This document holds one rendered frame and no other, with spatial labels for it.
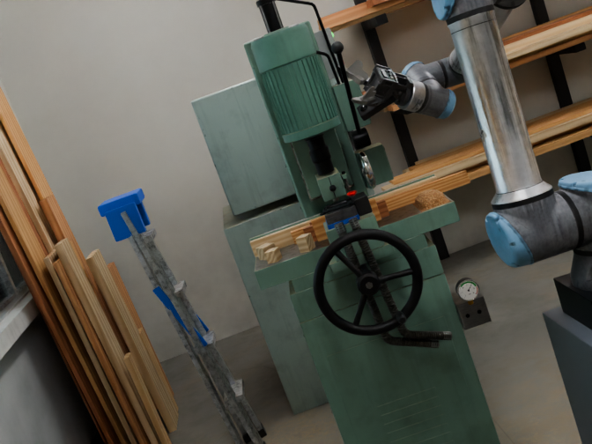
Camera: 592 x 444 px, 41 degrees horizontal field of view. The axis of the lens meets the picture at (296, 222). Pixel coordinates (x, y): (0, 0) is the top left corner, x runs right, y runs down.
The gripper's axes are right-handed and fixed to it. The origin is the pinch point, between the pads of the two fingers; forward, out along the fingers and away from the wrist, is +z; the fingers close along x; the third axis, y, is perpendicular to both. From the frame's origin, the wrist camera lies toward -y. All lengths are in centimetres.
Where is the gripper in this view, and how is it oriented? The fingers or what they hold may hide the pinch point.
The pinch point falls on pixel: (342, 85)
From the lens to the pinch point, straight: 225.1
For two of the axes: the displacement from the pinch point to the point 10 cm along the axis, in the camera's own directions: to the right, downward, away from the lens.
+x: 2.3, 7.3, -6.5
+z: -8.8, -1.4, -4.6
